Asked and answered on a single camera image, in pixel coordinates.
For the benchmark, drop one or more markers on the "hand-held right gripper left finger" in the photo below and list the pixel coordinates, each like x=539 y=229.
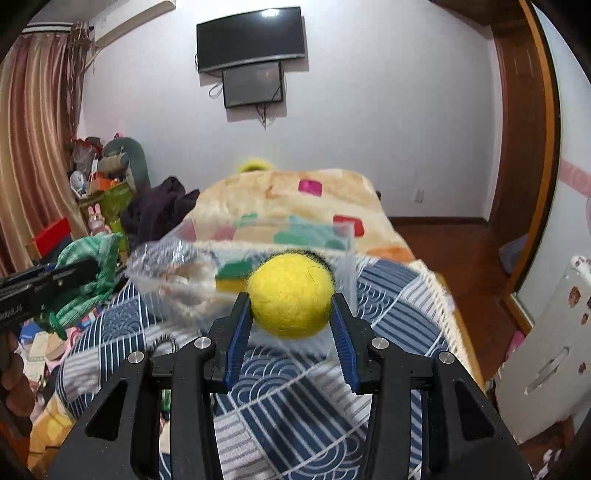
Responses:
x=236 y=339

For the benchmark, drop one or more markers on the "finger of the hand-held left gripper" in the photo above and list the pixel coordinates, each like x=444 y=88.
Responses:
x=74 y=273

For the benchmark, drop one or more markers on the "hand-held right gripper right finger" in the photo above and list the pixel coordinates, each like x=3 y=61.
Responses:
x=342 y=341

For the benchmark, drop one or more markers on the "green knitted cloth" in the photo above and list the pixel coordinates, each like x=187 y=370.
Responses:
x=107 y=258

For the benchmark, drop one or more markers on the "yellow felt ball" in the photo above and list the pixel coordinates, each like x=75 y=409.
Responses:
x=291 y=295

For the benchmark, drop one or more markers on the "clear plastic box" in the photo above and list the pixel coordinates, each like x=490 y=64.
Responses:
x=347 y=263

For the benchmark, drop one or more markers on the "person's left hand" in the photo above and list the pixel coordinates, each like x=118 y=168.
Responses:
x=14 y=378

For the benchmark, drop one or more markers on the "red box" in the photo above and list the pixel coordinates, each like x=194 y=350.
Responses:
x=53 y=236

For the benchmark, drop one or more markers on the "pink bunny toy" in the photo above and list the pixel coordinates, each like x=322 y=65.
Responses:
x=97 y=221

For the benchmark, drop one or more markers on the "yellow green sponge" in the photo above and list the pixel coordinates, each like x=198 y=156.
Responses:
x=231 y=278

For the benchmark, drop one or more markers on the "clear plastic bag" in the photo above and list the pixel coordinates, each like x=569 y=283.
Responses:
x=154 y=263

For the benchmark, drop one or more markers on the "green gift bag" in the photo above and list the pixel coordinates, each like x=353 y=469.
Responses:
x=113 y=201

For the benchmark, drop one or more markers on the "blue patterned quilt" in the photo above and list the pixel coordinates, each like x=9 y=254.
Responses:
x=286 y=406

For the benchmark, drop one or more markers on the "dark purple clothing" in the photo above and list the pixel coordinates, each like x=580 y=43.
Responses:
x=157 y=212

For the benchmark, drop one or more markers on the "grey green plush toy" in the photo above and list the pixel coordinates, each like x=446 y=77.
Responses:
x=131 y=159

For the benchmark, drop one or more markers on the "striped brown curtain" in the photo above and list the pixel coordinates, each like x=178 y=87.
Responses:
x=37 y=138

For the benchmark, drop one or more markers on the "cream patterned blanket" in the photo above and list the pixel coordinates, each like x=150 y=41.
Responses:
x=286 y=194

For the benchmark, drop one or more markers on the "yellow fuzzy plush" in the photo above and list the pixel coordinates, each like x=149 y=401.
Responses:
x=254 y=165

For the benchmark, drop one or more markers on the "white board with cutout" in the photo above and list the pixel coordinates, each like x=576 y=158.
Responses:
x=545 y=341

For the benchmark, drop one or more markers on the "small black monitor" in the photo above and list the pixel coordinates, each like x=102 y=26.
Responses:
x=253 y=85

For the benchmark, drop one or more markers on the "white air conditioner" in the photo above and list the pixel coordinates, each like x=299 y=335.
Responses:
x=134 y=21

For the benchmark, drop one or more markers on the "wall socket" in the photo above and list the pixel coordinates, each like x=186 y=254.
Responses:
x=419 y=195

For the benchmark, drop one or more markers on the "wooden door frame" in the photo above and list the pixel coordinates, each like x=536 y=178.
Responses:
x=521 y=138

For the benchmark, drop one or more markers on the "black wall television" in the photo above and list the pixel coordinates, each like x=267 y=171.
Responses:
x=251 y=39

